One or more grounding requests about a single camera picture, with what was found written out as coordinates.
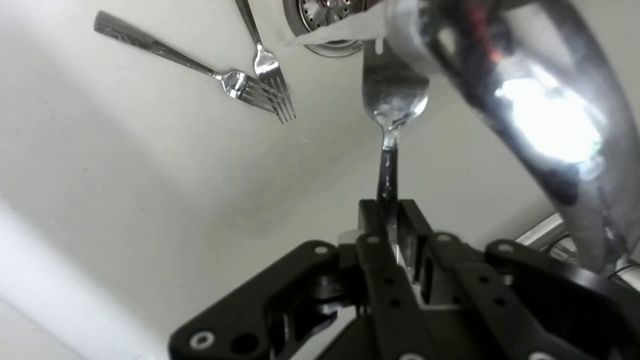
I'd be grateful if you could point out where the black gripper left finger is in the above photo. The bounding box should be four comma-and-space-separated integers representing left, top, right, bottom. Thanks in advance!
168, 197, 429, 360

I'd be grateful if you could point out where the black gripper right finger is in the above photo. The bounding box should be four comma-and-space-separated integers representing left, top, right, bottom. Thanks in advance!
396, 197, 640, 360

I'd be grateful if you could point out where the chrome sink faucet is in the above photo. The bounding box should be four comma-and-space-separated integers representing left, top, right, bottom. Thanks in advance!
384, 0, 640, 287

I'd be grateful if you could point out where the white sink basin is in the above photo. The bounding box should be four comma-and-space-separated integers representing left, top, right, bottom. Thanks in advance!
0, 0, 640, 360

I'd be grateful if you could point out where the silver fork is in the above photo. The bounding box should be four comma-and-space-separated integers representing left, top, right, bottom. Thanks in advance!
92, 7, 279, 113
361, 38, 432, 205
235, 0, 299, 125

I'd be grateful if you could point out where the metal drain strainer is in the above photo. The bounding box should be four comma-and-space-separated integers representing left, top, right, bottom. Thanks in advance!
283, 0, 388, 59

